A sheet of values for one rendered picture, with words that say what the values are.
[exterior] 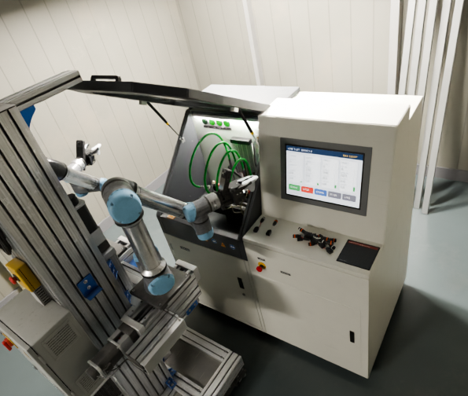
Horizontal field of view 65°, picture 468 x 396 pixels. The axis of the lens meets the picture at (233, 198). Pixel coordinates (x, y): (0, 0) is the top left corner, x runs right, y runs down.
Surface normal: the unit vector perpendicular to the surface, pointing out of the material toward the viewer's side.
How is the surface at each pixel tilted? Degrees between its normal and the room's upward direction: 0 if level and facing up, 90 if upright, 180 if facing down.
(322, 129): 76
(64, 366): 90
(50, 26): 90
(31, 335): 0
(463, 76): 90
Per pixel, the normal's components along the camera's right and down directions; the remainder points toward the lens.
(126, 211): 0.45, 0.32
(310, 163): -0.58, 0.37
